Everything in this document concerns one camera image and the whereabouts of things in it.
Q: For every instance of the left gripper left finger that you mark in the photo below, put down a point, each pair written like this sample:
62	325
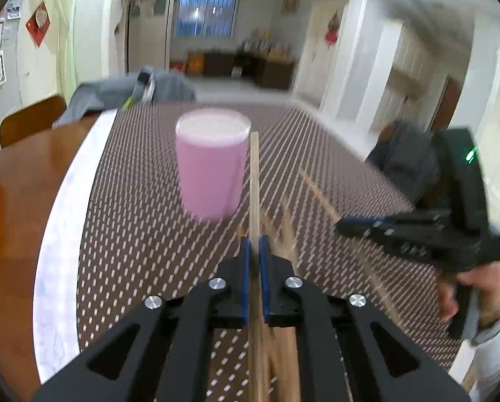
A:
161	349

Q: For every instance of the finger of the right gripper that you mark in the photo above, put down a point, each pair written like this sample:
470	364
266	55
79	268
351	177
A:
376	229

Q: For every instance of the wooden chopstick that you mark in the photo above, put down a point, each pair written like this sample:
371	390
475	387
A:
325	204
255	363
282	342
383	295

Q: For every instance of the person right hand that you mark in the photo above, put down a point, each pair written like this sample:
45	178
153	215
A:
485	279

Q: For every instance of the dark jacket on chair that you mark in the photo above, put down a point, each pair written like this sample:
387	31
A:
405	155

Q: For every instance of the brown polka dot mat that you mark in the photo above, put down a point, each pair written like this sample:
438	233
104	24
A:
140	239

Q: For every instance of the pink cylindrical cup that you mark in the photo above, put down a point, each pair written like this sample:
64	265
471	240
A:
211	149

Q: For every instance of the dark wooden desk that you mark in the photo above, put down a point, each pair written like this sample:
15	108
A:
265	72

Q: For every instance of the grey jacket on chair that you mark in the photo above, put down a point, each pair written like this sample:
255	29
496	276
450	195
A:
148	85

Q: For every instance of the brown wooden chair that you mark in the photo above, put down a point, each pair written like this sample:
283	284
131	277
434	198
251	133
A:
32	119

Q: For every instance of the barred window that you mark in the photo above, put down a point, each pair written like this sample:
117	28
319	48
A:
206	18

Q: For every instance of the beige refrigerator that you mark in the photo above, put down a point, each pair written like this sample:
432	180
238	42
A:
149	34

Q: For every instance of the green curtain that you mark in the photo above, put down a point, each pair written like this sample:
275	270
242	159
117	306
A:
67	70

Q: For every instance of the white wall cabinet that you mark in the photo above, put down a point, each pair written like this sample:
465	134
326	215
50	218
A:
399	80

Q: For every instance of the red diamond wall decoration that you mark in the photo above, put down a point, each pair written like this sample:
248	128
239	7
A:
38	24

